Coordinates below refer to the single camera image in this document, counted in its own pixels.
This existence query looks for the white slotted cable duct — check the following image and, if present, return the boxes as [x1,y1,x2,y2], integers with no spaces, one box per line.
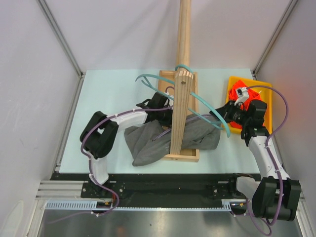
[45,199,246,212]

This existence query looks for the aluminium frame post right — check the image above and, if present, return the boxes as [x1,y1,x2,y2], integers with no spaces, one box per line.
[252,0,300,79]

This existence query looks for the teal plastic hanger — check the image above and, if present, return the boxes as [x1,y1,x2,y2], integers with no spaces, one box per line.
[135,64,233,139]

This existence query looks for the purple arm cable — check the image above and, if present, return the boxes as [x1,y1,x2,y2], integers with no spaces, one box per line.
[232,85,289,235]
[44,86,178,224]

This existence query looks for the purple hanger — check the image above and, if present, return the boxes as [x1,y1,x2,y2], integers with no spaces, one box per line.
[152,86,206,141]

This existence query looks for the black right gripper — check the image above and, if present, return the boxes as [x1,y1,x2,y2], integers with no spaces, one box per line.
[209,100,250,126]

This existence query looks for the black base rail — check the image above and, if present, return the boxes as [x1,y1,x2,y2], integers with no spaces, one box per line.
[51,173,245,207]

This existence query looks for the wooden hanger rack stand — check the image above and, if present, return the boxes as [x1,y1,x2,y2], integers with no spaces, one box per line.
[161,0,199,162]

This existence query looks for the grey shorts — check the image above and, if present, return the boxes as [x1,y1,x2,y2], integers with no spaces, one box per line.
[123,114,222,167]

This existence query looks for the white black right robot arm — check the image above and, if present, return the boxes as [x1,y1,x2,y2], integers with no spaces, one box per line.
[210,100,301,221]

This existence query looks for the yellow plastic bin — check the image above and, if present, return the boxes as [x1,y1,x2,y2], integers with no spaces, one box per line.
[225,76,273,133]

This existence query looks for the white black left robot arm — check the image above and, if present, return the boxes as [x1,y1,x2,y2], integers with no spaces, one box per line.
[79,92,174,198]

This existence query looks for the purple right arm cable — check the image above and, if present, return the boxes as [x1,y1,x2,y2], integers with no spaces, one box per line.
[232,85,289,235]

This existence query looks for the aluminium frame post left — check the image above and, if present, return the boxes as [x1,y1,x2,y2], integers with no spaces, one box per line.
[36,0,83,78]

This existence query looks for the orange shorts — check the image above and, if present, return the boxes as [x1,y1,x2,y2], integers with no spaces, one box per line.
[227,80,264,130]

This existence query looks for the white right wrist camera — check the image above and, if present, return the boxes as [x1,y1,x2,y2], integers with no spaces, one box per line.
[235,87,249,106]

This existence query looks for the aluminium frame post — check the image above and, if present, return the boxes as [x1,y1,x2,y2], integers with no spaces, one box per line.
[252,0,300,79]
[36,0,83,78]

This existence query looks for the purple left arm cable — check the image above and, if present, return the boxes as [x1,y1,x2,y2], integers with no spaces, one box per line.
[44,86,178,224]

